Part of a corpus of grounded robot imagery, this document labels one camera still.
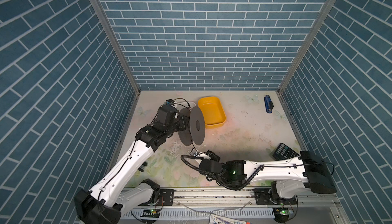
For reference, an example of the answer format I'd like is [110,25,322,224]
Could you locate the grey cable spool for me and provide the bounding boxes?
[178,106,206,146]

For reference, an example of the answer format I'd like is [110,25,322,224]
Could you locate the white plastic tray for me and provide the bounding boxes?
[182,101,197,108]

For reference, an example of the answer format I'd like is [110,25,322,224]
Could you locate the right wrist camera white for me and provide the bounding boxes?
[189,149,211,160]

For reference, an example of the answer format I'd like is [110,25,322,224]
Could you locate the yellow plastic tray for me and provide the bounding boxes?
[198,96,227,129]

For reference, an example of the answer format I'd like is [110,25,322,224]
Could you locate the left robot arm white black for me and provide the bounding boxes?
[74,105,191,224]

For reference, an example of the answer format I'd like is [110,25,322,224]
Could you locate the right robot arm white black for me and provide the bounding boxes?
[196,151,337,202]

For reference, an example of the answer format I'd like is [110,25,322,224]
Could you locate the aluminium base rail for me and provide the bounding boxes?
[117,187,349,224]

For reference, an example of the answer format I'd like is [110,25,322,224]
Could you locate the black stapler on table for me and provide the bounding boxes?
[138,162,148,173]

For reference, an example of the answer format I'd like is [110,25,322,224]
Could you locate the left green circuit board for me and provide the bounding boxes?
[140,209,161,219]

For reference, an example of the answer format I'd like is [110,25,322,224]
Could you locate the printed paper sheet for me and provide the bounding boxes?
[209,214,251,224]

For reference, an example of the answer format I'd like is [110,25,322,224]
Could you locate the green circuit board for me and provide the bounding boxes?
[273,208,294,224]
[140,209,161,219]

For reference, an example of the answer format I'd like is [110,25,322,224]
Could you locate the right green circuit board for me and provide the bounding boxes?
[273,208,294,224]

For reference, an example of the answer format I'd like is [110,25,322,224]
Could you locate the blue stapler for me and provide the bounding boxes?
[264,95,274,113]

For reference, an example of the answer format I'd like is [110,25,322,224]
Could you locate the black remote control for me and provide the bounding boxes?
[272,143,300,160]

